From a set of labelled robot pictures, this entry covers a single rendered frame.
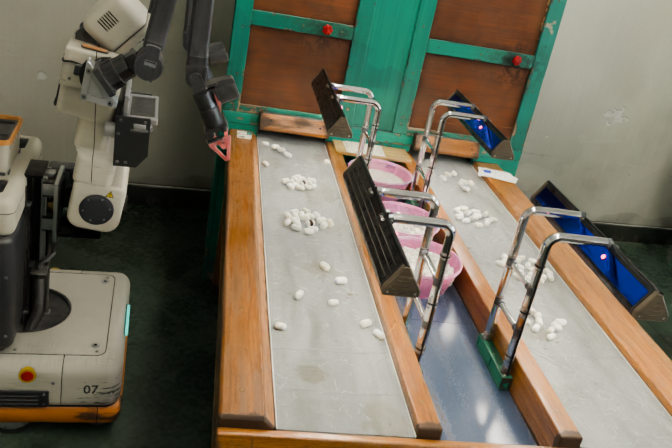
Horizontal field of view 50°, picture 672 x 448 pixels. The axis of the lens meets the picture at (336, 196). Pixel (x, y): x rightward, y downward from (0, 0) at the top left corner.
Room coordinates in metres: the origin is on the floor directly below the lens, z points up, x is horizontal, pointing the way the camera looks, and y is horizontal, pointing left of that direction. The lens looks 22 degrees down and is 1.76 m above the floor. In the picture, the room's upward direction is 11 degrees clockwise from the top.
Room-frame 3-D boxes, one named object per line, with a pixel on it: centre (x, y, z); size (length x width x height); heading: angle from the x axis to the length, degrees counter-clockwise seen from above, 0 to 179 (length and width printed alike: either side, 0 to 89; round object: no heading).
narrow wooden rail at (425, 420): (2.14, -0.12, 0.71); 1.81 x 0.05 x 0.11; 11
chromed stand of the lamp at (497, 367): (1.68, -0.58, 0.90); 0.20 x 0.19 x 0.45; 11
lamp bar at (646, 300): (1.70, -0.65, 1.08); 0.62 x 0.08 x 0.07; 11
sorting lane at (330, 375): (2.10, 0.06, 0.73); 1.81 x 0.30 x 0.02; 11
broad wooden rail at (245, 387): (2.06, 0.26, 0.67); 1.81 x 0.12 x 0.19; 11
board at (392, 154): (2.98, -0.11, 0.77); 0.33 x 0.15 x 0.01; 101
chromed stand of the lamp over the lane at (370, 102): (2.55, 0.01, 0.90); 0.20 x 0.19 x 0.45; 11
